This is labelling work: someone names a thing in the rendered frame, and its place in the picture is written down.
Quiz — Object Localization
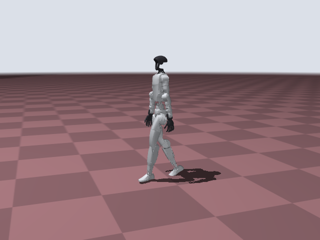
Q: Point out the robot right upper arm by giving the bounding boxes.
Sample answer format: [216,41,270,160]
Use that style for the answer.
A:
[149,76,154,99]

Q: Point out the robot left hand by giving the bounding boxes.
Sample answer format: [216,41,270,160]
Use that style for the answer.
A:
[164,113,174,132]

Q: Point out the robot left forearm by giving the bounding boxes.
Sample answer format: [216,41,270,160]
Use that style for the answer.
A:
[164,94,173,118]

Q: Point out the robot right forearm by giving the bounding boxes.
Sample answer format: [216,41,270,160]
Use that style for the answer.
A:
[149,97,155,114]

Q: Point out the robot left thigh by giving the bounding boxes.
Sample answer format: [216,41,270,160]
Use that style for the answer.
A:
[149,113,167,151]

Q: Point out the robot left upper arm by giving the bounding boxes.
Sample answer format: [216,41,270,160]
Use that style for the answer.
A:
[160,75,170,101]

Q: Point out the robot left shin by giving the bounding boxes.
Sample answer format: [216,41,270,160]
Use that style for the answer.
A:
[146,145,160,176]

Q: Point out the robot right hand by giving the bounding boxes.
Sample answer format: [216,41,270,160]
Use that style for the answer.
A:
[144,109,153,127]

